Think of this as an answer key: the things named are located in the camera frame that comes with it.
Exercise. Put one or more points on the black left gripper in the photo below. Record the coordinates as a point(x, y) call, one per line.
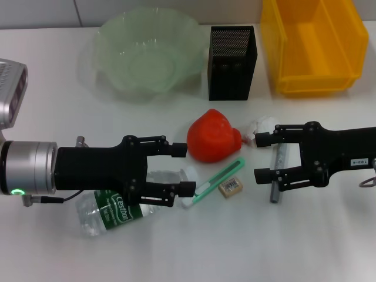
point(94, 167)

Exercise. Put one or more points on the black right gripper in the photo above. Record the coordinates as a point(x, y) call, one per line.
point(337, 149)

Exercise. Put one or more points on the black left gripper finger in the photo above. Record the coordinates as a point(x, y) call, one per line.
point(186, 189)

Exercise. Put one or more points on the grey pen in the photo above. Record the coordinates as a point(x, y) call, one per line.
point(282, 155)

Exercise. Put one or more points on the white paper ball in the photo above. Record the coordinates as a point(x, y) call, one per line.
point(264, 123)

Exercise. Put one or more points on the red-orange toy fruit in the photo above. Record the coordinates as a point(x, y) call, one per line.
point(211, 135)

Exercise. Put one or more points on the green utility knife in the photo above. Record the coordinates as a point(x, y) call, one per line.
point(223, 173)

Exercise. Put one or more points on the beige eraser with barcode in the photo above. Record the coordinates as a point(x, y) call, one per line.
point(231, 187)

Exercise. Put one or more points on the clear green-label water bottle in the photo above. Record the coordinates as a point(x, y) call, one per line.
point(97, 211)

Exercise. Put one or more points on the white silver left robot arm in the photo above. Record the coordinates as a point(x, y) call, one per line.
point(29, 167)

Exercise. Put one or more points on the black mesh pen holder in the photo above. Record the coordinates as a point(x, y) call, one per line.
point(230, 79)

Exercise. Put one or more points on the translucent green wavy fruit bowl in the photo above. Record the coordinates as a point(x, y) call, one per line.
point(147, 58)

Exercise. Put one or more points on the yellow plastic storage bin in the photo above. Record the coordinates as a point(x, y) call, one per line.
point(317, 58)

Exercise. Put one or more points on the left wrist camera housing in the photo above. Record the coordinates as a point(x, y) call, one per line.
point(11, 94)

